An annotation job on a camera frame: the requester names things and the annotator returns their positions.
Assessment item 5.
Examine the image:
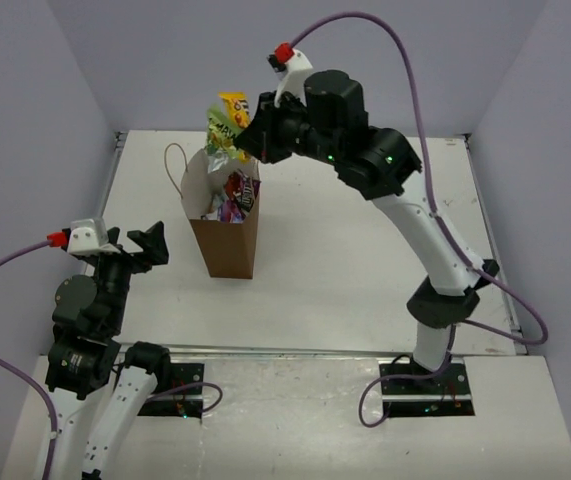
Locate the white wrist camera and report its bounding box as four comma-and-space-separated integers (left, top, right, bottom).
267, 43, 314, 107
47, 218, 113, 256

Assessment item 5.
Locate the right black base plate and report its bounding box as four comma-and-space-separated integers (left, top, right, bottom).
381, 360, 475, 418

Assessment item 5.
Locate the green candy wrapper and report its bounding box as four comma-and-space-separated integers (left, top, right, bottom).
205, 104, 251, 173

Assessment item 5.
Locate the brown M&M's packet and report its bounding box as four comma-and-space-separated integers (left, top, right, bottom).
234, 173, 261, 214

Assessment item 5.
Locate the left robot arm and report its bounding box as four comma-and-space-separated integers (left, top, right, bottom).
34, 218, 173, 479

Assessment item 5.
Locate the red Doritos chip bag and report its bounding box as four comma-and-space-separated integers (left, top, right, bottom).
224, 170, 248, 201

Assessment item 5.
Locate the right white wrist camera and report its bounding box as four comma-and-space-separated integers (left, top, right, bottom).
267, 43, 314, 107

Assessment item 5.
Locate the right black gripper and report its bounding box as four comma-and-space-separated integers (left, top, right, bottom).
236, 87, 345, 168

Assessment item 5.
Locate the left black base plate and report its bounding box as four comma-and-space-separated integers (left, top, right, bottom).
137, 357, 206, 419

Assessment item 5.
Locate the purple white candy bag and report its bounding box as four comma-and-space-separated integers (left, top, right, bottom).
216, 199, 246, 224

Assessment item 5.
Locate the yellow M&M's packet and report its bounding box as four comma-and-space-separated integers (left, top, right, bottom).
219, 92, 251, 130

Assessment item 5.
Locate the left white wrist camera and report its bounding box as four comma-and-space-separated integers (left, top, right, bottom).
47, 218, 113, 256

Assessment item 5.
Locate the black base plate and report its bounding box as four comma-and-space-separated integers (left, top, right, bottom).
137, 357, 206, 419
381, 360, 475, 418

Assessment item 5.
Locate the brown paper bag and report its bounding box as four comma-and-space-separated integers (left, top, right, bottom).
171, 148, 260, 279

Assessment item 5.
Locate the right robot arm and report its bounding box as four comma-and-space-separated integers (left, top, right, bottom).
234, 70, 499, 393

